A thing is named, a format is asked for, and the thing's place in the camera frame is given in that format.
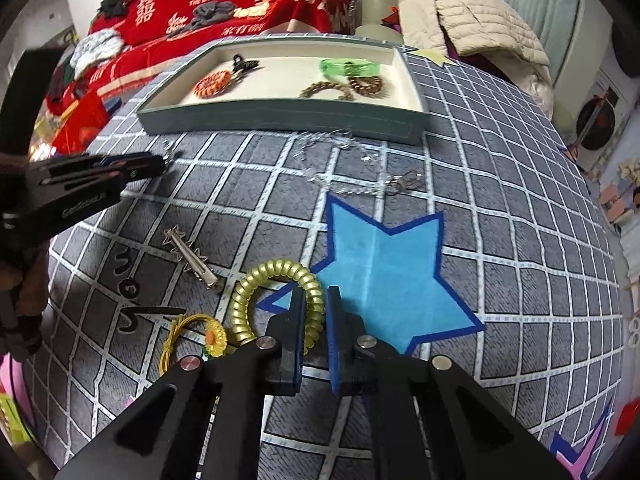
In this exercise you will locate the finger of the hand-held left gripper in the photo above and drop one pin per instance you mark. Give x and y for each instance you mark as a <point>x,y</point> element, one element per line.
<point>90,162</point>
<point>135,172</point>

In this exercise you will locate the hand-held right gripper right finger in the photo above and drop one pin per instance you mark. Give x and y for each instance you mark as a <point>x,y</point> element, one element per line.
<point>337,350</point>

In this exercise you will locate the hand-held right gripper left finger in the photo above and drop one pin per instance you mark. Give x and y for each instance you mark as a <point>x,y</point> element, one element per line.
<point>295,340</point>

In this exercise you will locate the small silver hair clip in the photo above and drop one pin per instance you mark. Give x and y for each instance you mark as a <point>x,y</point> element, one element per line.
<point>172,154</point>

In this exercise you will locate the black claw hair clip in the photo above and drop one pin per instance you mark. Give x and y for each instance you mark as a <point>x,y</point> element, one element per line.
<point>242,64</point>

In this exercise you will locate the grey rectangular tray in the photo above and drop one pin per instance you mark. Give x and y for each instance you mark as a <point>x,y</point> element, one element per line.
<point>280,120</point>

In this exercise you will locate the green translucent bangle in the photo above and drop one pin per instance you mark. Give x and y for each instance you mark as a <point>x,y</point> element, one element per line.
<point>330,66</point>

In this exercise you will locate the person's left hand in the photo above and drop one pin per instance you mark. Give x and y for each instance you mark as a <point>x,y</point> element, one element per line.
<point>22,300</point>

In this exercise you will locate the red gift bag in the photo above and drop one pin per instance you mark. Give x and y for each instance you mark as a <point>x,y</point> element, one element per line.
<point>80,125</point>

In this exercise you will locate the metal star hair clip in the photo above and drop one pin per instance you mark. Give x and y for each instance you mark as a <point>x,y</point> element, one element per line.
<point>192,260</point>

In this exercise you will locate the light blue garment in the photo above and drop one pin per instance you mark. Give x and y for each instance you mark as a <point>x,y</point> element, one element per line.
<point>95,47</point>

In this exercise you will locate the grey cloth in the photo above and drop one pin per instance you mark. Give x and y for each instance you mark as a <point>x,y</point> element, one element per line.
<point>210,14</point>

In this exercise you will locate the grey checked tablecloth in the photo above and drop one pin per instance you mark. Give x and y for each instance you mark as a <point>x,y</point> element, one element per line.
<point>500,210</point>

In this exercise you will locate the pale pink slippers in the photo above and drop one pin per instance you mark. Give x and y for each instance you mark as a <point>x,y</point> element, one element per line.
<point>620,200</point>

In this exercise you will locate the white washing machine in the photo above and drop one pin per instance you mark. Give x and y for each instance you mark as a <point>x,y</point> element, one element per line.
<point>600,115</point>

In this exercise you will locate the cream down jacket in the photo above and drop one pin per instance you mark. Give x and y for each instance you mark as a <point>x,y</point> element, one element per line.
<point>480,25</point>

